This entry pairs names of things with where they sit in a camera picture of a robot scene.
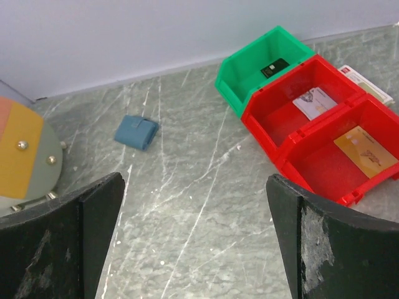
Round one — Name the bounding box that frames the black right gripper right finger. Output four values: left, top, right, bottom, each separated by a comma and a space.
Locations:
266, 174, 398, 298

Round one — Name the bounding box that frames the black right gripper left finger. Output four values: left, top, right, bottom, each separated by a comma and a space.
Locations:
1, 173, 125, 298

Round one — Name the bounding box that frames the red plastic bin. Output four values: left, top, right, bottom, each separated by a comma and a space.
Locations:
277, 96, 398, 206
241, 54, 365, 164

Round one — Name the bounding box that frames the blue card holder wallet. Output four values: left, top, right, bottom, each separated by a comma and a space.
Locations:
114, 115, 159, 151

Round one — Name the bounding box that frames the green plastic bin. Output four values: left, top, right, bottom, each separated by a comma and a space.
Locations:
214, 26, 315, 118

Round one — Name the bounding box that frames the gold credit card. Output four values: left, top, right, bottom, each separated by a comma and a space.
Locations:
334, 126, 398, 178

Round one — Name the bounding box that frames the white credit card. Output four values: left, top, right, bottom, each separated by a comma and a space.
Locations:
292, 87, 337, 120

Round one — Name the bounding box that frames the small white card box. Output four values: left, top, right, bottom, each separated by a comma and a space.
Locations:
338, 65, 395, 106

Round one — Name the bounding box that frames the black credit card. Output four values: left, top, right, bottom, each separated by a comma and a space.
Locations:
261, 58, 289, 78

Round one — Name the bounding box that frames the round drawer cabinet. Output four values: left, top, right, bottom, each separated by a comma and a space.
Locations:
1, 82, 66, 216

